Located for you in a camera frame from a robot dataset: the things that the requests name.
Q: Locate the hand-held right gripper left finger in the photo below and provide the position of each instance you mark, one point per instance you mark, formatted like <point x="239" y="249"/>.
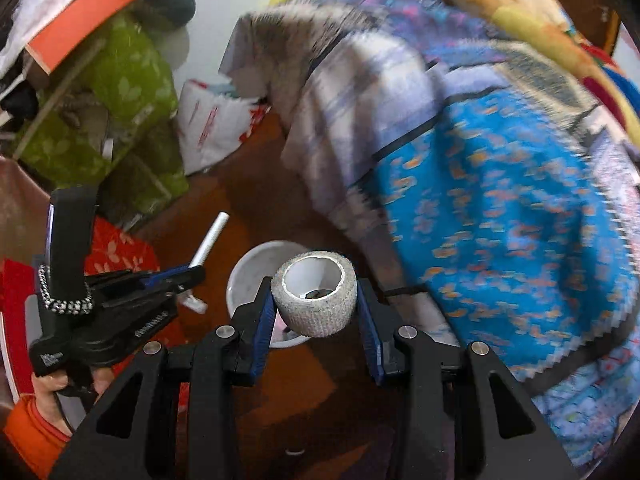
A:
<point x="262" y="332"/>

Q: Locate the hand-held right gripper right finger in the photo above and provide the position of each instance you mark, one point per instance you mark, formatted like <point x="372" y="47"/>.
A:
<point x="371" y="332"/>

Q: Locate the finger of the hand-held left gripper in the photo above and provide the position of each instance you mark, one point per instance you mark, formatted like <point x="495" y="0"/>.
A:
<point x="150" y="294"/>
<point x="170" y="274"/>

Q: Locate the white bandage roll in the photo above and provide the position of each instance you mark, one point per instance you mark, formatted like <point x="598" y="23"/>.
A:
<point x="320" y="321"/>

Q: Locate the white plastic tube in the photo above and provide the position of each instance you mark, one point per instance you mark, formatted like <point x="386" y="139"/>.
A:
<point x="210" y="237"/>

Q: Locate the white plastic waste bin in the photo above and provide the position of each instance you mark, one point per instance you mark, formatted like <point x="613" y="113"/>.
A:
<point x="245" y="280"/>

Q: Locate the person's left forearm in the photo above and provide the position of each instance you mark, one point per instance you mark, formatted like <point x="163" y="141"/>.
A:
<point x="35" y="435"/>

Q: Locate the person's left hand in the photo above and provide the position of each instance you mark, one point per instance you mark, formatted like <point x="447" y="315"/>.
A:
<point x="50" y="387"/>

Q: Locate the red leaf-print cloth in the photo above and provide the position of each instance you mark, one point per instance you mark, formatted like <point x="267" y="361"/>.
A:
<point x="120" y="250"/>

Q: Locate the white plastic bag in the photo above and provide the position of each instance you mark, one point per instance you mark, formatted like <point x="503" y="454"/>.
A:
<point x="210" y="120"/>

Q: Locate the green leaf-print bag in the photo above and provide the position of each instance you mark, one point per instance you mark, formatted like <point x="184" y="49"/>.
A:
<point x="130" y="85"/>

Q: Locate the blue patchwork blanket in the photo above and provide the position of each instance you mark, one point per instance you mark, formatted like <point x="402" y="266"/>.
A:
<point x="475" y="200"/>

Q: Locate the orange box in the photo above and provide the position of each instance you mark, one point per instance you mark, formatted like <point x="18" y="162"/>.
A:
<point x="85" y="16"/>

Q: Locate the colourful patterned quilt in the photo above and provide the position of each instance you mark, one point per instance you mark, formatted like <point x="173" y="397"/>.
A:
<point x="565" y="30"/>

